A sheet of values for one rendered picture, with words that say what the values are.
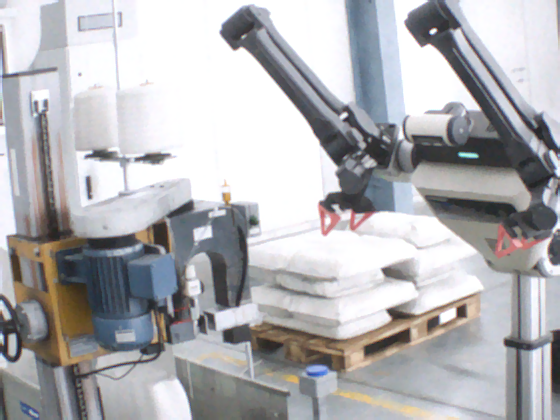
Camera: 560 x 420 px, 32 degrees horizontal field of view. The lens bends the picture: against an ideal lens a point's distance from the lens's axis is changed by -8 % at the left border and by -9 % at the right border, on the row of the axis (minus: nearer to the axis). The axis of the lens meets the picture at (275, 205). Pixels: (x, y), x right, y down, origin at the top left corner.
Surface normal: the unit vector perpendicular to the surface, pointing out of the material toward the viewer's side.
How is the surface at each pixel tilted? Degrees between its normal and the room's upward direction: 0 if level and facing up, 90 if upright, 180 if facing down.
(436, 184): 40
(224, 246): 90
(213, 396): 90
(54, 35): 90
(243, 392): 90
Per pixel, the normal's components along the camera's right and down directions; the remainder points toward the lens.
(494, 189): -0.56, -0.65
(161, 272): 0.90, 0.00
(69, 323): 0.63, 0.07
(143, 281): -0.44, 0.18
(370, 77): -0.77, 0.17
